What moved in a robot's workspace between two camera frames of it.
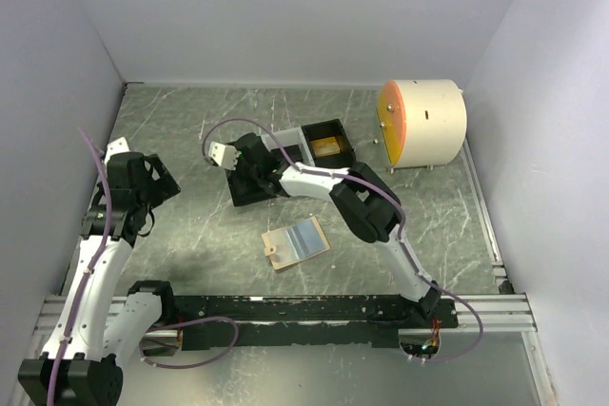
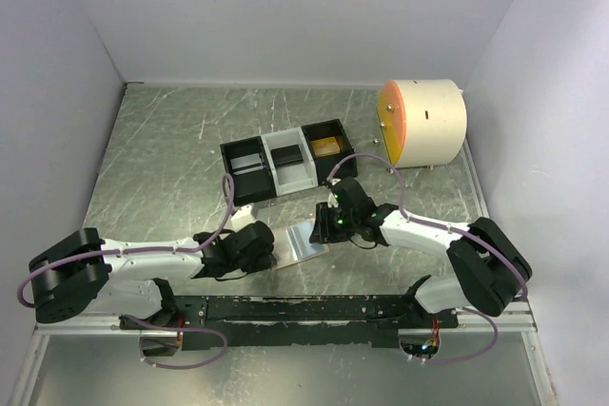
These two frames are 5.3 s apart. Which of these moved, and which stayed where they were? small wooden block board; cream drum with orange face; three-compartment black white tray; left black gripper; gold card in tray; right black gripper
Moved: right black gripper; left black gripper
Stayed: three-compartment black white tray; gold card in tray; cream drum with orange face; small wooden block board
